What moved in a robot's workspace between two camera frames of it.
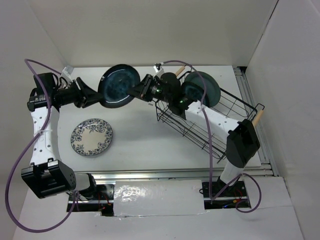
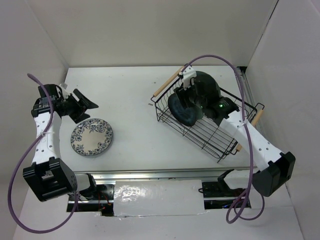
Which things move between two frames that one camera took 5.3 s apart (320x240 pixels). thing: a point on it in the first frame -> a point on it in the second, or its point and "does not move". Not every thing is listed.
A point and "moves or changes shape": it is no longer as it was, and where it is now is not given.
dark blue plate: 114,84 moves or changes shape
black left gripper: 90,96 -> 79,115
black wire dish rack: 215,143 does not move
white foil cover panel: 158,197 does not move
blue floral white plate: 91,137 does not move
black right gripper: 141,90 -> 181,94
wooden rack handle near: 256,119 does not move
